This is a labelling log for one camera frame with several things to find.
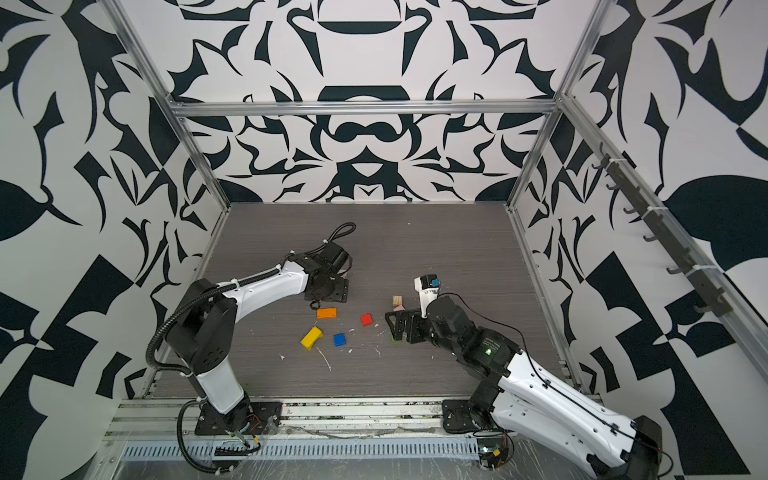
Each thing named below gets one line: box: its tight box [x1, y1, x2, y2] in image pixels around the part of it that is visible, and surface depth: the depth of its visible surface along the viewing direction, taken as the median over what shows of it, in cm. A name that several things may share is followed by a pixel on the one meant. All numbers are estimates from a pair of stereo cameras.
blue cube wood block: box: [333, 333, 347, 347], surface depth 89 cm
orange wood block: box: [317, 308, 337, 320], surface depth 93 cm
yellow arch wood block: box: [300, 326, 324, 351], surface depth 87 cm
